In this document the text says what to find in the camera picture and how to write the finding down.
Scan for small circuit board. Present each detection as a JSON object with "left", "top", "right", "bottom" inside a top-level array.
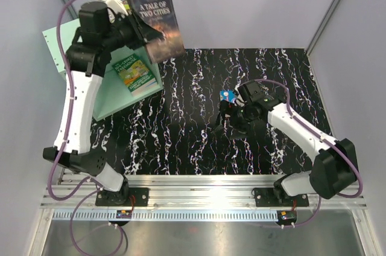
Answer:
[
  {"left": 116, "top": 210, "right": 133, "bottom": 219},
  {"left": 278, "top": 210, "right": 297, "bottom": 222}
]

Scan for aluminium mounting rail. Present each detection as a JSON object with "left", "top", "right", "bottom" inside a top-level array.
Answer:
[{"left": 39, "top": 170, "right": 367, "bottom": 210}]

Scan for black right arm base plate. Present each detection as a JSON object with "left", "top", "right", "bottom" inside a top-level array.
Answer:
[{"left": 252, "top": 187, "right": 309, "bottom": 208}]

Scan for black marbled table mat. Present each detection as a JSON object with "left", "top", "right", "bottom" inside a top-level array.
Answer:
[{"left": 90, "top": 48, "right": 331, "bottom": 175}]

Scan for mint green open cabinet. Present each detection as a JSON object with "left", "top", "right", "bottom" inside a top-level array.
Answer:
[{"left": 42, "top": 19, "right": 163, "bottom": 121}]

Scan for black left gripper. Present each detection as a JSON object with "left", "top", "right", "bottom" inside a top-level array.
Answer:
[{"left": 100, "top": 7, "right": 162, "bottom": 51}]

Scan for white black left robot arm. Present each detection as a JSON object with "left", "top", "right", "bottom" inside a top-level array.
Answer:
[{"left": 43, "top": 1, "right": 163, "bottom": 206}]

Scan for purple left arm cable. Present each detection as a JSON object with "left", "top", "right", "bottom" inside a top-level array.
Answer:
[{"left": 48, "top": 0, "right": 126, "bottom": 255}]

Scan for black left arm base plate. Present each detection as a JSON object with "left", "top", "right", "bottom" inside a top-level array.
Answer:
[{"left": 95, "top": 187, "right": 150, "bottom": 207}]

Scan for blue cartoon cover book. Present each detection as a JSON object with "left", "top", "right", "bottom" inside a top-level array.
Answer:
[{"left": 220, "top": 90, "right": 237, "bottom": 107}]

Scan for dark tale two cities book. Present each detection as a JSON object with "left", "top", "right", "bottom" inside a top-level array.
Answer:
[{"left": 127, "top": 0, "right": 185, "bottom": 63}]

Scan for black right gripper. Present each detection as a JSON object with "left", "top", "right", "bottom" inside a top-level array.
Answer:
[{"left": 210, "top": 100, "right": 254, "bottom": 141}]

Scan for white slotted cable duct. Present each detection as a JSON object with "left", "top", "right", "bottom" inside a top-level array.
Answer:
[{"left": 52, "top": 209, "right": 278, "bottom": 222}]

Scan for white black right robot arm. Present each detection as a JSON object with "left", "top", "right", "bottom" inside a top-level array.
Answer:
[{"left": 214, "top": 79, "right": 363, "bottom": 206}]

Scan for right small circuit board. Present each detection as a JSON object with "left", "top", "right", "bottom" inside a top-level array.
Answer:
[{"left": 278, "top": 210, "right": 297, "bottom": 222}]

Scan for green 104-storey treehouse book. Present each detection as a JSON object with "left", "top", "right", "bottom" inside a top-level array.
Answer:
[{"left": 112, "top": 54, "right": 156, "bottom": 91}]

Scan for left small circuit board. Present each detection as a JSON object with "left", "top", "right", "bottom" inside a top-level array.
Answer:
[{"left": 116, "top": 210, "right": 133, "bottom": 219}]

